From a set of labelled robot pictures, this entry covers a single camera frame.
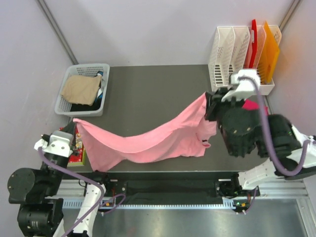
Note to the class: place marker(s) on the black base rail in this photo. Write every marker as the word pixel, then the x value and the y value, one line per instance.
pixel 172 188

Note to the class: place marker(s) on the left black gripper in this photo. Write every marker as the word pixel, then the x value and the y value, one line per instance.
pixel 215 107

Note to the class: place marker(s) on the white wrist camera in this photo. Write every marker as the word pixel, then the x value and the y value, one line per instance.
pixel 245 83
pixel 58 143

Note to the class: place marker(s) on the white plastic laundry basket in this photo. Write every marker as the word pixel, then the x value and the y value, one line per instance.
pixel 63 107

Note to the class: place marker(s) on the red plastic folder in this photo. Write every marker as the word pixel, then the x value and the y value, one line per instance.
pixel 254 43

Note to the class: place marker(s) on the folded magenta t shirt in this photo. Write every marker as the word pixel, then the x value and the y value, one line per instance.
pixel 253 108

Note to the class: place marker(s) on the light pink t shirt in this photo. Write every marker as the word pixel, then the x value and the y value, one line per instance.
pixel 186 135

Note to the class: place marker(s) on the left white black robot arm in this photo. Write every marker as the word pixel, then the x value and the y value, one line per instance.
pixel 29 187

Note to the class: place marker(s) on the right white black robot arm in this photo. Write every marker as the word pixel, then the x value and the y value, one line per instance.
pixel 242 133

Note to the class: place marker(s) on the dark clothes in basket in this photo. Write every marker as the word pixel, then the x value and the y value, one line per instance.
pixel 97 103

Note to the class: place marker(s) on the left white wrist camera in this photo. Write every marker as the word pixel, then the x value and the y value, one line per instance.
pixel 58 143

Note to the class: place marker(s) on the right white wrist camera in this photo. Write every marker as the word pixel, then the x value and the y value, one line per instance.
pixel 245 83

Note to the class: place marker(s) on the beige folded t shirt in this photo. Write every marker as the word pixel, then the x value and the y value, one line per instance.
pixel 81 89

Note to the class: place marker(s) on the red colourful book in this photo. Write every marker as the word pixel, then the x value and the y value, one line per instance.
pixel 78 157

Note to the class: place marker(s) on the orange plastic folder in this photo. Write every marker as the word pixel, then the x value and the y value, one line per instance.
pixel 269 56

